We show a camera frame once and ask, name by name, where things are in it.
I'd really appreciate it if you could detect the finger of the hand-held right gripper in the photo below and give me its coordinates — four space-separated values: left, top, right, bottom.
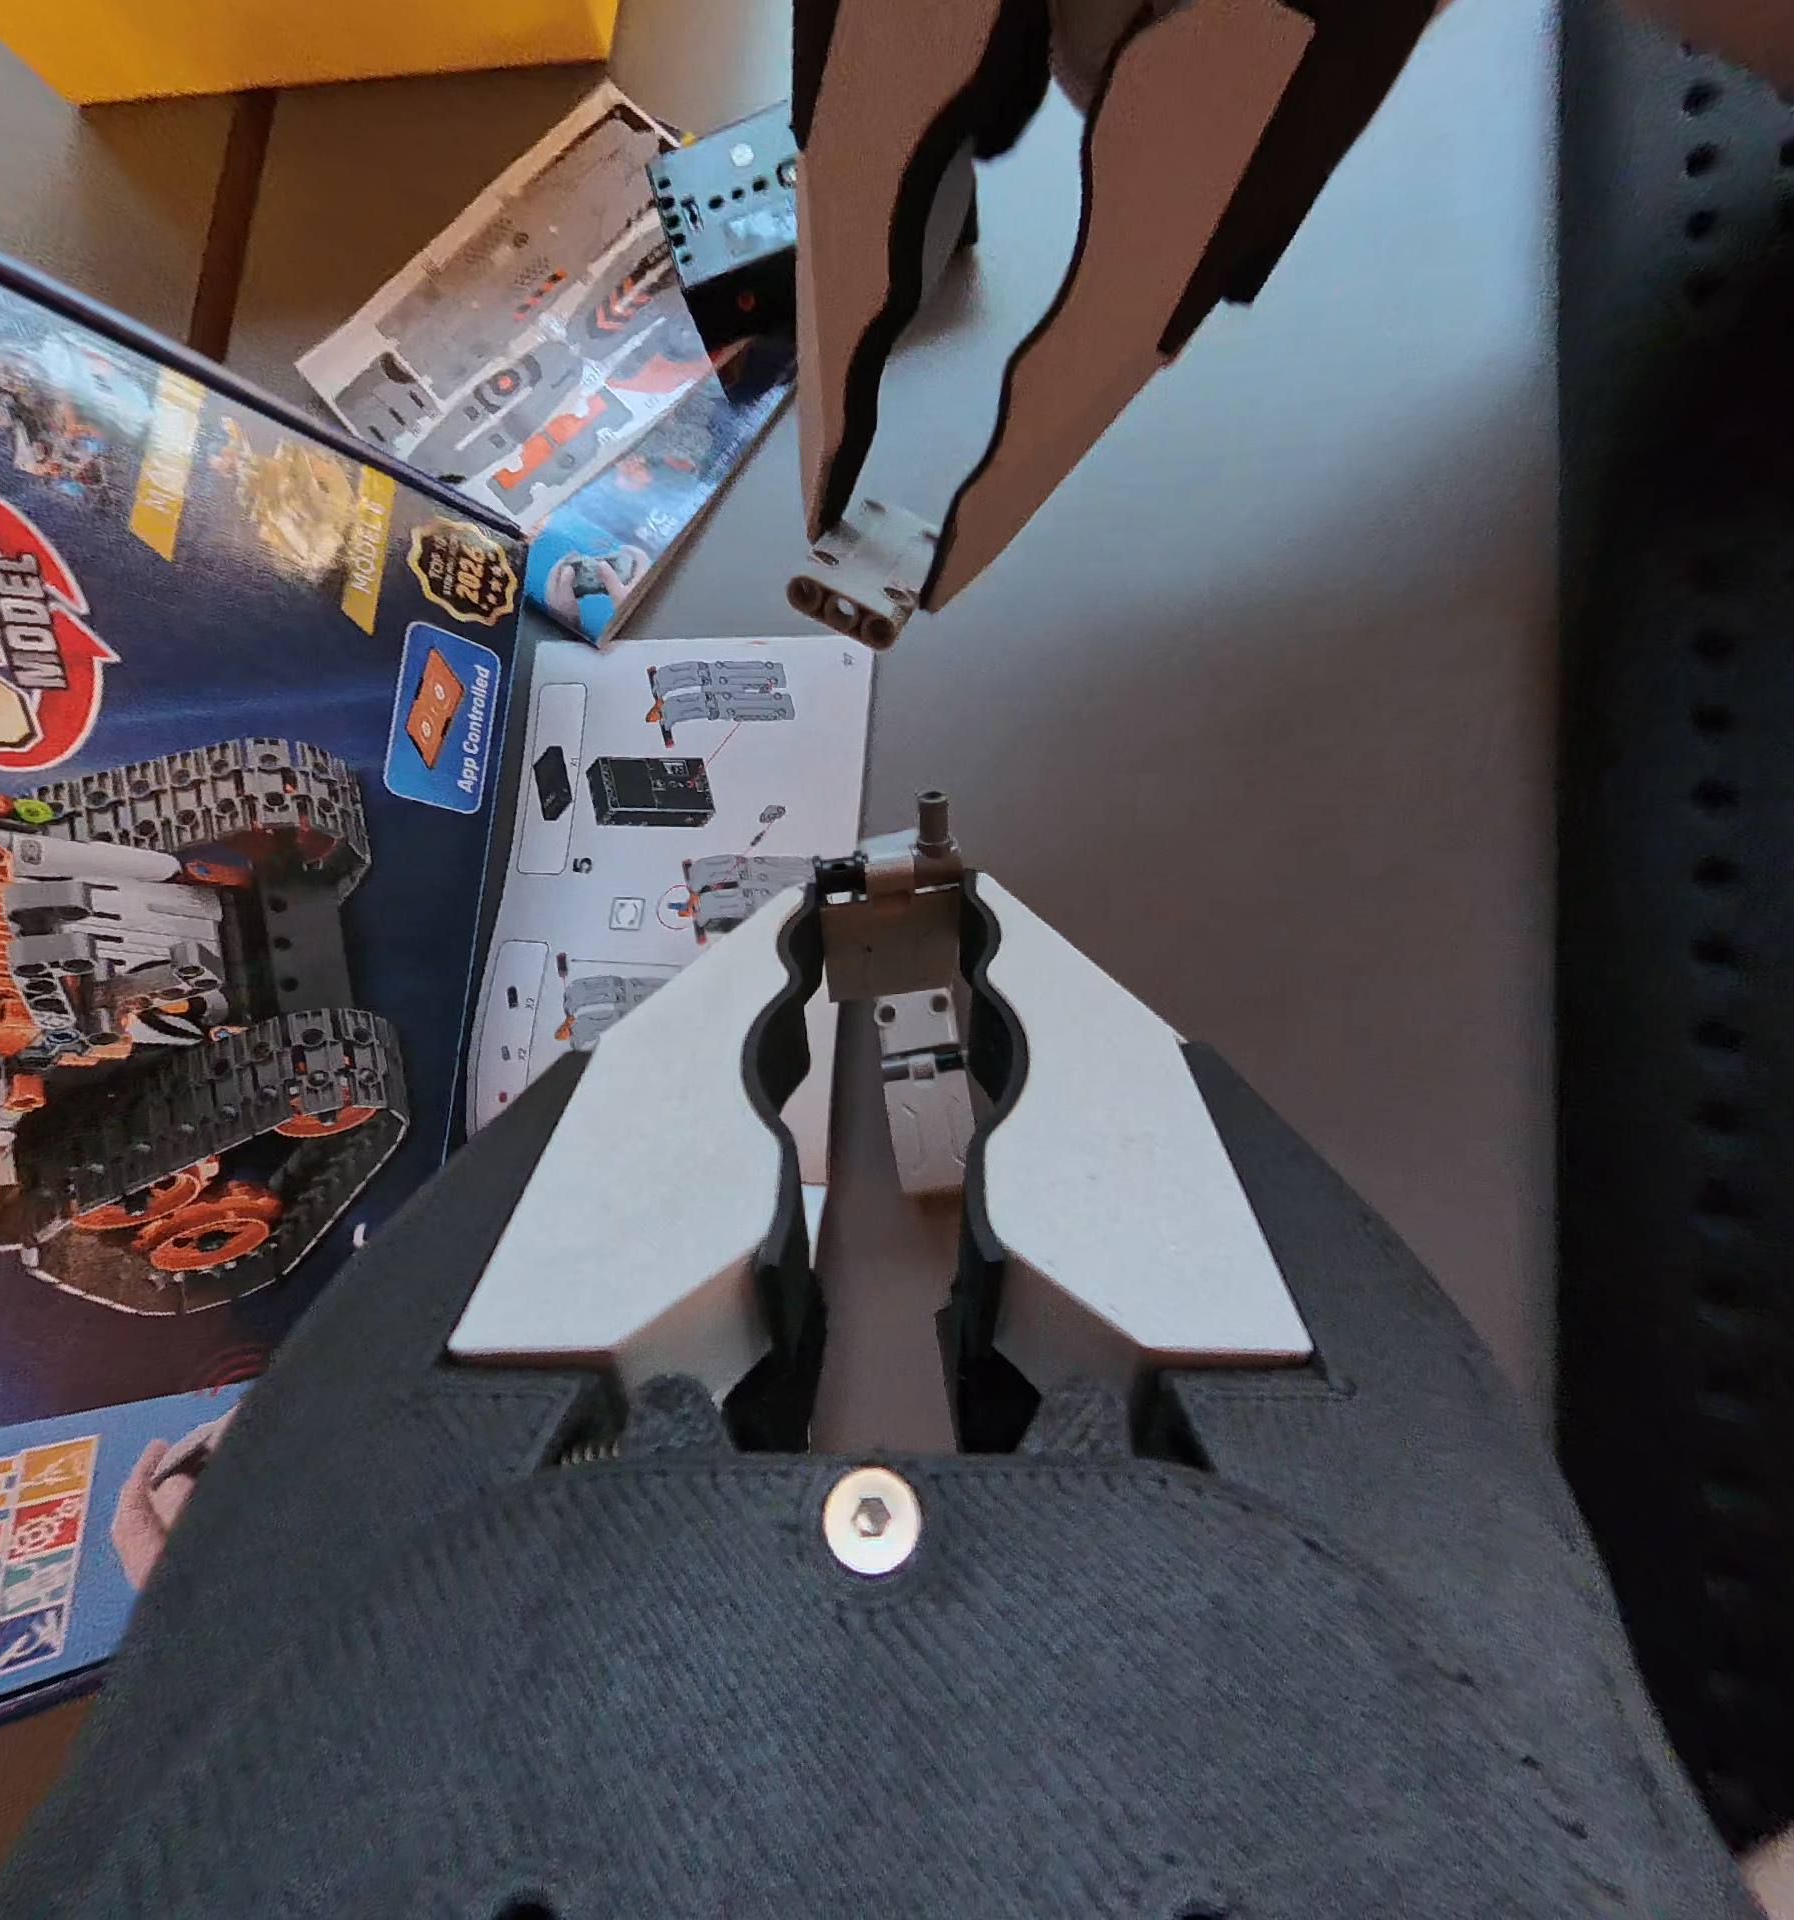
790 0 1061 545
928 0 1323 613

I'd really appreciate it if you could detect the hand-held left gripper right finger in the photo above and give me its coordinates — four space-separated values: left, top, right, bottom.
934 870 1320 1448

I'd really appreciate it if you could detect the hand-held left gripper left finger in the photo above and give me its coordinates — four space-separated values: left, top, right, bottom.
445 880 823 1419

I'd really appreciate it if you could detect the grey hinged panel assembly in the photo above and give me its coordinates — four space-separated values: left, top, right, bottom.
820 791 984 1200

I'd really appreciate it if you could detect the small grey connector piece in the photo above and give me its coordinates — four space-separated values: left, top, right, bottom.
785 499 949 650

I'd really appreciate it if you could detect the grey desk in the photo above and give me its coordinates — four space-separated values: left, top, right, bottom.
229 0 1565 1503

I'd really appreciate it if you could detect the black battery box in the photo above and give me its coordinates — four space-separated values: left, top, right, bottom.
645 101 982 348

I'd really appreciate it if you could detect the colourful instruction booklet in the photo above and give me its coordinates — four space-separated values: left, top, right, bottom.
294 78 725 530

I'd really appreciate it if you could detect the open instruction booklet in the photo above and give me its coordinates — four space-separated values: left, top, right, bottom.
466 638 879 1149

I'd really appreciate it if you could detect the yellow plastic bin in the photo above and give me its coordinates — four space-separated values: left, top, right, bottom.
0 0 621 105

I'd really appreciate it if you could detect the blue robot kit box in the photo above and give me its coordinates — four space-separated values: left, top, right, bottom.
0 215 530 1741

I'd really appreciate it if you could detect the black perforated panel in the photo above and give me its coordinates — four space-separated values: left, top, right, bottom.
1558 0 1794 1853

